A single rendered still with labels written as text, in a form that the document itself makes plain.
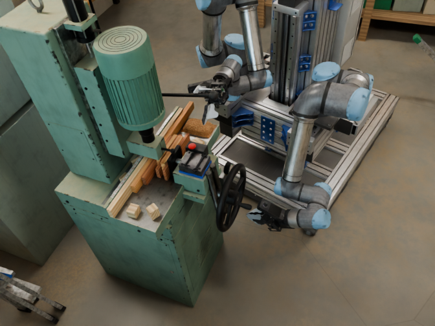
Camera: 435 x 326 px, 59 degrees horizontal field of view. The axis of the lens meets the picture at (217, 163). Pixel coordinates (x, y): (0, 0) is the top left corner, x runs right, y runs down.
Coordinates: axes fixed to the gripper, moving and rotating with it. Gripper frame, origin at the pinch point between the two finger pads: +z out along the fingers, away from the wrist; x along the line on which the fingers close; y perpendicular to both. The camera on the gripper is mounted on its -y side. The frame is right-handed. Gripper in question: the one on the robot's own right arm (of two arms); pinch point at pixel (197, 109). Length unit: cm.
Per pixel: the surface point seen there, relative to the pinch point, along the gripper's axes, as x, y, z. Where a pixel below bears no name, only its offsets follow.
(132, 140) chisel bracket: 5.8, -23.7, 14.5
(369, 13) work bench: 86, 31, -261
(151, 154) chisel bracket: 11.2, -15.9, 15.7
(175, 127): 16.1, -18.1, -6.2
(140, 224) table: 22.2, -10.3, 40.6
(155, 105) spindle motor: -11.8, -6.1, 13.9
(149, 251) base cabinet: 57, -25, 34
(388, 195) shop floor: 124, 68, -80
